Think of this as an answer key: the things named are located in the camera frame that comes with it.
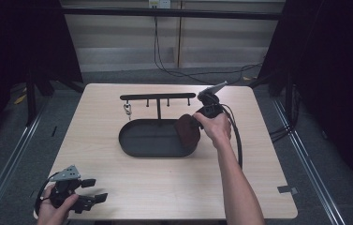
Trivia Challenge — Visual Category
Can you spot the white wall socket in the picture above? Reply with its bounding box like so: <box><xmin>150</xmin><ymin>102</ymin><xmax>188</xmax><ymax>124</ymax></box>
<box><xmin>148</xmin><ymin>0</ymin><xmax>172</xmax><ymax>9</ymax></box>

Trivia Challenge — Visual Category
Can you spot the silver key ring with keys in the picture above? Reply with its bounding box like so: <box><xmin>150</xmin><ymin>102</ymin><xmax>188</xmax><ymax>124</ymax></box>
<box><xmin>123</xmin><ymin>101</ymin><xmax>134</xmax><ymax>122</ymax></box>

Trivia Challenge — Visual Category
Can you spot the black horizontal bar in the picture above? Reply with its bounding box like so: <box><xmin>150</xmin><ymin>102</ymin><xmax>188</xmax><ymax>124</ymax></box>
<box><xmin>61</xmin><ymin>7</ymin><xmax>286</xmax><ymax>22</ymax></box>

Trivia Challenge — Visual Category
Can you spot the dark curtain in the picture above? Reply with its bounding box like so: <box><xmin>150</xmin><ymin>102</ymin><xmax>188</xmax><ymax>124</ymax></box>
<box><xmin>257</xmin><ymin>0</ymin><xmax>353</xmax><ymax>196</ymax></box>
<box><xmin>0</xmin><ymin>0</ymin><xmax>83</xmax><ymax>154</ymax></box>

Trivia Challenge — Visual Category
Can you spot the hand-held gripper cable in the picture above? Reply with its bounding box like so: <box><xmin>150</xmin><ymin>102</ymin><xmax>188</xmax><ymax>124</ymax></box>
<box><xmin>219</xmin><ymin>102</ymin><xmax>244</xmax><ymax>171</ymax></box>
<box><xmin>33</xmin><ymin>172</ymin><xmax>60</xmax><ymax>217</ymax></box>

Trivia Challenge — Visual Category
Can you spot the person's left hand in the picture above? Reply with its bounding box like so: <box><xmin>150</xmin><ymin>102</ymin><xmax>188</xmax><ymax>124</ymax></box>
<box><xmin>37</xmin><ymin>184</ymin><xmax>81</xmax><ymax>225</ymax></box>

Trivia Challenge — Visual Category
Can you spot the metal floor rail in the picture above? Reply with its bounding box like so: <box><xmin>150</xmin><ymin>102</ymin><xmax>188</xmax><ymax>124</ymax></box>
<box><xmin>272</xmin><ymin>98</ymin><xmax>347</xmax><ymax>225</ymax></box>
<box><xmin>0</xmin><ymin>101</ymin><xmax>51</xmax><ymax>225</ymax></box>

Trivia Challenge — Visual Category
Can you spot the bundle of black floor cables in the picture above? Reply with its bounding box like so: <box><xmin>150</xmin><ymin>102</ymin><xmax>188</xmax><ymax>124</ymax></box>
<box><xmin>269</xmin><ymin>83</ymin><xmax>301</xmax><ymax>143</ymax></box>

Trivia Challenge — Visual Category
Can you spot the black stand leg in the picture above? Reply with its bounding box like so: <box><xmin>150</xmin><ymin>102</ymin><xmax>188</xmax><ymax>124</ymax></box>
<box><xmin>24</xmin><ymin>69</ymin><xmax>38</xmax><ymax>127</ymax></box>

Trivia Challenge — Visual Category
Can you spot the right hand-held gripper cable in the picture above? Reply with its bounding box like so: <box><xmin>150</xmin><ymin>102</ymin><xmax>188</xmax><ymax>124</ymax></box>
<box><xmin>219</xmin><ymin>102</ymin><xmax>244</xmax><ymax>171</ymax></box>

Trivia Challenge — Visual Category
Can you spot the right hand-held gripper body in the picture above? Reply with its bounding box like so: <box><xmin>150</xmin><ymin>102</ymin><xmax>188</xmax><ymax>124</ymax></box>
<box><xmin>196</xmin><ymin>80</ymin><xmax>229</xmax><ymax>120</ymax></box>

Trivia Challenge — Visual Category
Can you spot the black key rack with tray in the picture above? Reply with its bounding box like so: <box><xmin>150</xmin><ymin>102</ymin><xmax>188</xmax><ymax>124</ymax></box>
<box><xmin>118</xmin><ymin>92</ymin><xmax>199</xmax><ymax>158</ymax></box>

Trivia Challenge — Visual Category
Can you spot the left hand-held gripper cable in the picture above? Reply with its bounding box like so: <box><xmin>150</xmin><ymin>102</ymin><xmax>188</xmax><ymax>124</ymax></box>
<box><xmin>33</xmin><ymin>172</ymin><xmax>60</xmax><ymax>217</ymax></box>

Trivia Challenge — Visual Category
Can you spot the brown leather pouch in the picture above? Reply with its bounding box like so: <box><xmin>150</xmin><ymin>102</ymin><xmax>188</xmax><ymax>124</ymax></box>
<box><xmin>173</xmin><ymin>113</ymin><xmax>202</xmax><ymax>151</ymax></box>

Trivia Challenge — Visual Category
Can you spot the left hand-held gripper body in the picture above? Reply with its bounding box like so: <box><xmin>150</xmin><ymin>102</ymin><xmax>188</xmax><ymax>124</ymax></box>
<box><xmin>49</xmin><ymin>164</ymin><xmax>87</xmax><ymax>214</ymax></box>

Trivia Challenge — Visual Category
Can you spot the black cable from socket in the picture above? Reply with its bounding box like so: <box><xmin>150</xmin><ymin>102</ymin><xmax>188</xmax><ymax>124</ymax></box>
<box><xmin>153</xmin><ymin>15</ymin><xmax>263</xmax><ymax>86</ymax></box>

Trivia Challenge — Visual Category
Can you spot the person's right hand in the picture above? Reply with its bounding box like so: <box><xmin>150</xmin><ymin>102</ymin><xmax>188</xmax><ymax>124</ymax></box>
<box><xmin>192</xmin><ymin>112</ymin><xmax>233</xmax><ymax>150</ymax></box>

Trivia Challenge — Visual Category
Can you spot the yellow floor tape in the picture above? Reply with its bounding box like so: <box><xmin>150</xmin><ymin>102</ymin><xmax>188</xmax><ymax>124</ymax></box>
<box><xmin>13</xmin><ymin>93</ymin><xmax>28</xmax><ymax>105</ymax></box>

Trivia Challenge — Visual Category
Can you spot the grey tape strip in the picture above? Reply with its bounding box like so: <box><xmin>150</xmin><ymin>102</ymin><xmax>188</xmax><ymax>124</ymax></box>
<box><xmin>277</xmin><ymin>185</ymin><xmax>299</xmax><ymax>195</ymax></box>

